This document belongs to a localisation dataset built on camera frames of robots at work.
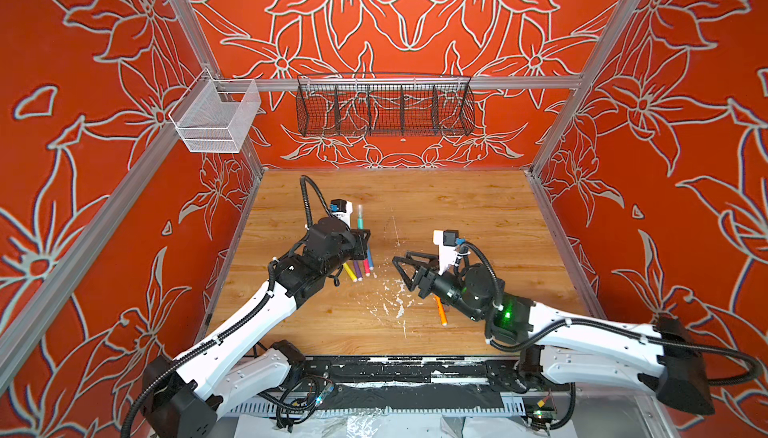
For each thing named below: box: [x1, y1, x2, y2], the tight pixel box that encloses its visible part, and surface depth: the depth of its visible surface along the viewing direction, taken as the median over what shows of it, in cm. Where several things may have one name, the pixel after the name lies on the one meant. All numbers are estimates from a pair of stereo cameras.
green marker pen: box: [357, 204, 365, 230], surface depth 74 cm
